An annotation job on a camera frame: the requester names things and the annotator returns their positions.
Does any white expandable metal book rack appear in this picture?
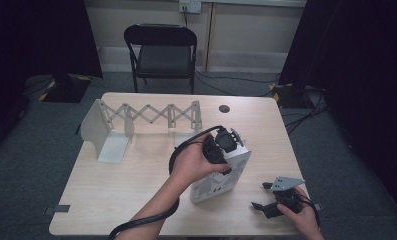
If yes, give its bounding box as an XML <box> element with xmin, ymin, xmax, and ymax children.
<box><xmin>80</xmin><ymin>98</ymin><xmax>204</xmax><ymax>164</ymax></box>

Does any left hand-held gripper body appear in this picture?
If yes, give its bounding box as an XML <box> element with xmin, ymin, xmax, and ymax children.
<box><xmin>201</xmin><ymin>126</ymin><xmax>246</xmax><ymax>166</ymax></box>

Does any black stand base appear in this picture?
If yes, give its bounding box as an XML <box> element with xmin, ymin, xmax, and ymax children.
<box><xmin>269</xmin><ymin>82</ymin><xmax>317</xmax><ymax>110</ymax></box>
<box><xmin>38</xmin><ymin>73</ymin><xmax>93</xmax><ymax>104</ymax></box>

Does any person's left hand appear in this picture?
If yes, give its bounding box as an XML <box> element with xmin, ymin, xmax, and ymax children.
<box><xmin>169</xmin><ymin>133</ymin><xmax>232</xmax><ymax>186</ymax></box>

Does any black folding chair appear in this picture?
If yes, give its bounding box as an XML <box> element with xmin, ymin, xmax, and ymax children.
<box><xmin>123</xmin><ymin>23</ymin><xmax>199</xmax><ymax>95</ymax></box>

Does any white box device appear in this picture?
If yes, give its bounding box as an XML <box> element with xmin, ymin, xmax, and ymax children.
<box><xmin>189</xmin><ymin>146</ymin><xmax>253</xmax><ymax>204</ymax></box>

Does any bundle of black floor cables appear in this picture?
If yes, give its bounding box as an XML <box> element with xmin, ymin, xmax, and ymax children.
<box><xmin>283</xmin><ymin>89</ymin><xmax>331</xmax><ymax>135</ymax></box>

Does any dark curtain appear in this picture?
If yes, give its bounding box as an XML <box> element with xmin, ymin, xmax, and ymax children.
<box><xmin>278</xmin><ymin>0</ymin><xmax>397</xmax><ymax>214</ymax></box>
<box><xmin>0</xmin><ymin>0</ymin><xmax>104</xmax><ymax>158</ymax></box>

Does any black floor cable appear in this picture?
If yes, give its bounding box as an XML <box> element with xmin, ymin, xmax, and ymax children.
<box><xmin>194</xmin><ymin>69</ymin><xmax>281</xmax><ymax>98</ymax></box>

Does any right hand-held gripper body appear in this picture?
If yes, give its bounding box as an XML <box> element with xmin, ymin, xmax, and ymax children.
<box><xmin>270</xmin><ymin>176</ymin><xmax>306</xmax><ymax>214</ymax></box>

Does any black plug cable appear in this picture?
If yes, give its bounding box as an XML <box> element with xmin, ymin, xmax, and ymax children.
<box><xmin>182</xmin><ymin>4</ymin><xmax>190</xmax><ymax>28</ymax></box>

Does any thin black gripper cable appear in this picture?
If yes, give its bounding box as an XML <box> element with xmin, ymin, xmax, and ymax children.
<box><xmin>295</xmin><ymin>189</ymin><xmax>322</xmax><ymax>229</ymax></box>

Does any white wall socket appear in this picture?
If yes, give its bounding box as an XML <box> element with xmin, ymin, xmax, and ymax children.
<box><xmin>178</xmin><ymin>0</ymin><xmax>203</xmax><ymax>15</ymax></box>

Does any person's right hand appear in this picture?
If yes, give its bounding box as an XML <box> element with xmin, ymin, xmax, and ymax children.
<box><xmin>276</xmin><ymin>185</ymin><xmax>322</xmax><ymax>235</ymax></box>

